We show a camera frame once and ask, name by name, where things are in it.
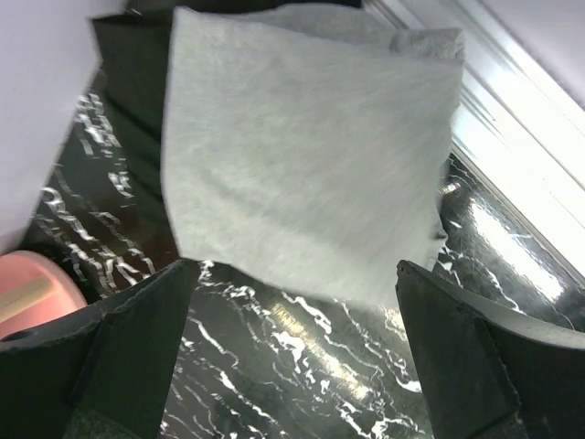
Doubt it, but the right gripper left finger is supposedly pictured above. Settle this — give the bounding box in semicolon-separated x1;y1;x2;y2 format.
1;261;194;438

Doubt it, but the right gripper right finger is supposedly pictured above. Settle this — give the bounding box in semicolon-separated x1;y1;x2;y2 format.
396;261;584;439

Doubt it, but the grey t-shirt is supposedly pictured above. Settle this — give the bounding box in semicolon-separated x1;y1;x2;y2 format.
161;5;464;308

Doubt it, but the black t-shirt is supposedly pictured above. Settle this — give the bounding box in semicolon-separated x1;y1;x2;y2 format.
89;0;367;184

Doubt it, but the pink three-tier shelf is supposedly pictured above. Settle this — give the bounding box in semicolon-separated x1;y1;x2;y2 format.
1;251;88;338

